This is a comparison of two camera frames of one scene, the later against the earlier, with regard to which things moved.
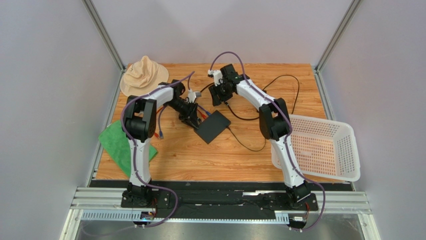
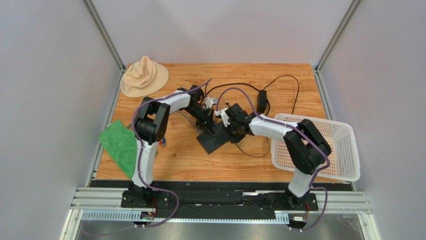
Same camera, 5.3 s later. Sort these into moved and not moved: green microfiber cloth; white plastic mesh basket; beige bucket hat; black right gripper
Moved: black right gripper
Not moved: white plastic mesh basket; beige bucket hat; green microfiber cloth
